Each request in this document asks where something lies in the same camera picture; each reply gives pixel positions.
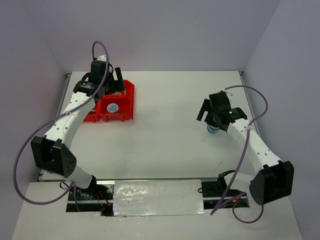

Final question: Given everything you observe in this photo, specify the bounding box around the blue round tub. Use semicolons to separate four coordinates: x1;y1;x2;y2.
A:
206;125;219;135
106;103;120;114

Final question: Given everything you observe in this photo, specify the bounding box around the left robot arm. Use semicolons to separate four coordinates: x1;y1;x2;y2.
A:
31;55;125;200

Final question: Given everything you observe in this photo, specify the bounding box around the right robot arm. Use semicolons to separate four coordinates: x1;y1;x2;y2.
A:
196;91;294;206

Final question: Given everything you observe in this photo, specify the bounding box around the red compartment bin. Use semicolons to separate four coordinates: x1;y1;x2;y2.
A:
83;79;135;123

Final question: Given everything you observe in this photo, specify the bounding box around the silver foil sheet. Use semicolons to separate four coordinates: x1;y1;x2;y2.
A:
113;179;205;217

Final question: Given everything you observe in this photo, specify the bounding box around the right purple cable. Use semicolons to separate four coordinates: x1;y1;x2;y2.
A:
210;85;270;224

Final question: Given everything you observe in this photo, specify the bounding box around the purple cable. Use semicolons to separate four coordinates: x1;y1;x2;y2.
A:
12;40;111;212
210;85;270;224

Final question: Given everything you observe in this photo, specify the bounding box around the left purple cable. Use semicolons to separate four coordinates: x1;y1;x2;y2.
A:
12;40;111;212

